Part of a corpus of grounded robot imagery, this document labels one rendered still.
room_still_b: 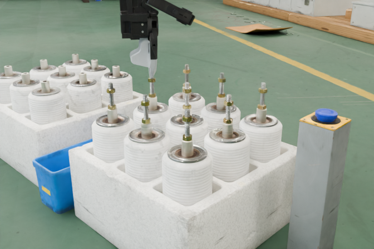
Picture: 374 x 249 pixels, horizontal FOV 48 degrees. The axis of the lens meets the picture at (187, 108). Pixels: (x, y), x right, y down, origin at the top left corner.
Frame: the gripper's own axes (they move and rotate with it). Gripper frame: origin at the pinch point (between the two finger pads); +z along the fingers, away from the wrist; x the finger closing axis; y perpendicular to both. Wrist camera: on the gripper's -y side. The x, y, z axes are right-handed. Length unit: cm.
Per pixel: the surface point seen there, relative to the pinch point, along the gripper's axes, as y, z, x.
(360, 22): -181, 22, -203
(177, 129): -3.6, 9.6, 13.3
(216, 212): -7.7, 18.6, 32.5
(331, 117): -29.1, 1.8, 31.2
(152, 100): 0.6, 7.0, 1.1
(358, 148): -69, 34, -18
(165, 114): -2.2, 9.8, 3.7
